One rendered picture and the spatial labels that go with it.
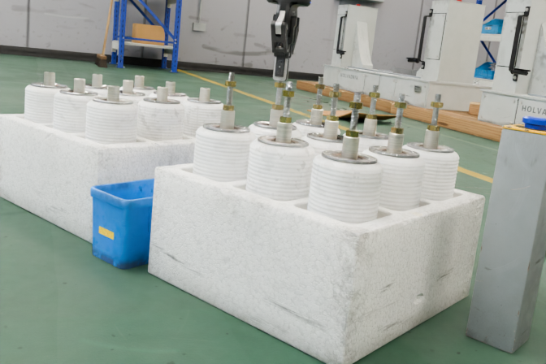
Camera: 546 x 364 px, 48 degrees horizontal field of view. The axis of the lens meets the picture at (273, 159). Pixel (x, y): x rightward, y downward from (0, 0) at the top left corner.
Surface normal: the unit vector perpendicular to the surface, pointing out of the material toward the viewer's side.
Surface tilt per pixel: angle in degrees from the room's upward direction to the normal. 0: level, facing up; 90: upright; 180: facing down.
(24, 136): 90
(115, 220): 92
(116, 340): 0
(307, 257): 90
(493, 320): 90
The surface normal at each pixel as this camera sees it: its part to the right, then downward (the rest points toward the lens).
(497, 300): -0.65, 0.07
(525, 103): -0.93, -0.03
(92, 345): 0.11, -0.98
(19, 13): 0.36, 0.21
